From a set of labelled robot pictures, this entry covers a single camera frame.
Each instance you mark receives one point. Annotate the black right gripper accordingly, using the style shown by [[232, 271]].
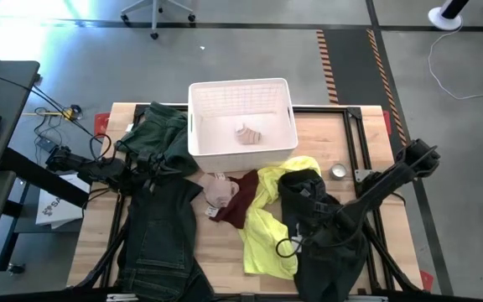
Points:
[[324, 216]]

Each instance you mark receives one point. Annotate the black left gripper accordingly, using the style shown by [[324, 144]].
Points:
[[149, 168]]

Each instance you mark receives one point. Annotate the neon yellow shirt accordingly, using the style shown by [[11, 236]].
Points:
[[262, 235]]

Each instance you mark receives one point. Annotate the black garment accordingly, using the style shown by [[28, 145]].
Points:
[[298, 186]]

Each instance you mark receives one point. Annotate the dark green garment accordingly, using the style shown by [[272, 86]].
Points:
[[157, 126]]

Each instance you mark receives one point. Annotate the pale pink cap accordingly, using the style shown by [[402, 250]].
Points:
[[220, 193]]

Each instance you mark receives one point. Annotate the dark blue jeans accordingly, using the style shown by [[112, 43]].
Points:
[[157, 235]]

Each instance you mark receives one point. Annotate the white plastic laundry basket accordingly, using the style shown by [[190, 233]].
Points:
[[241, 161]]

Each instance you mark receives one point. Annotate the maroon garment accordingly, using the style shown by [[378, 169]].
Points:
[[241, 205]]

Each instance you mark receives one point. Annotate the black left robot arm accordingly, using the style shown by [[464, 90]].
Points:
[[99, 170]]

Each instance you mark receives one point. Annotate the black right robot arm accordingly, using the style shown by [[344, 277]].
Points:
[[392, 176]]

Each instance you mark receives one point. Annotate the white price tag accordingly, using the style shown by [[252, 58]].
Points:
[[211, 211]]

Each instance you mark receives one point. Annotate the small round metal tin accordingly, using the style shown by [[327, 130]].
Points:
[[338, 171]]

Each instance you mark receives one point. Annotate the red corner pad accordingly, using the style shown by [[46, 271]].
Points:
[[101, 124], [426, 280], [387, 121]]

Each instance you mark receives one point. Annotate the beige striped sock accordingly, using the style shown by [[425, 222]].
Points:
[[247, 136]]

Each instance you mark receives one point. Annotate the white printed cardboard box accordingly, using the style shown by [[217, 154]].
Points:
[[57, 207]]

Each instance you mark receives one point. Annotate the black power adapter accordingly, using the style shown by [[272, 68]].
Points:
[[46, 144]]

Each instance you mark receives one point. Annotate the black desk support beam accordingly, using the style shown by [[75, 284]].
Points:
[[40, 176]]

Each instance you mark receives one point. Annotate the grey office chair base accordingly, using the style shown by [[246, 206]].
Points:
[[154, 12]]

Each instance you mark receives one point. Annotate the orange black hazard tape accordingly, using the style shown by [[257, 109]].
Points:
[[327, 67], [386, 88]]

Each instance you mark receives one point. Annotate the black desk caster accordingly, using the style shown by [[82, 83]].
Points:
[[16, 268]]

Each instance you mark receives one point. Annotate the white round fan base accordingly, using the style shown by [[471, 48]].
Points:
[[443, 20]]

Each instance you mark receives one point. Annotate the black aluminium table frame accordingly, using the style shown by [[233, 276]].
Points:
[[352, 138]]

